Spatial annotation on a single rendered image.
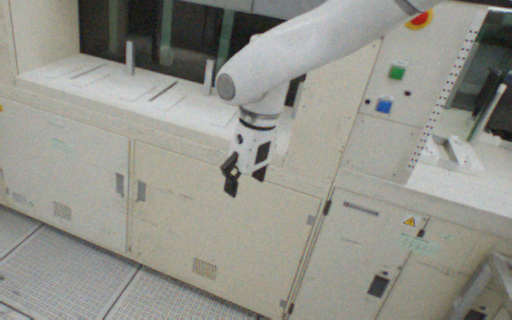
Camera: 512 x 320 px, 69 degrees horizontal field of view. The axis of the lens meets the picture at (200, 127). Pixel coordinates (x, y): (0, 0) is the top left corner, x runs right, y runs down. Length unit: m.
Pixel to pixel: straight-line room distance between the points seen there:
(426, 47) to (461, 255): 0.67
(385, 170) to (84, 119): 1.11
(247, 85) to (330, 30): 0.14
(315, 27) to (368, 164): 0.74
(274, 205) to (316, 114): 0.38
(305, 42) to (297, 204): 0.86
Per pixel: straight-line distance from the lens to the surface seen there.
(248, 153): 0.71
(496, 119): 1.80
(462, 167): 1.50
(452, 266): 1.47
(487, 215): 1.36
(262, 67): 0.57
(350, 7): 0.56
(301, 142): 1.23
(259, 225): 1.44
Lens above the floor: 1.47
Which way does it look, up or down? 28 degrees down
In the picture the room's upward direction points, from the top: 7 degrees clockwise
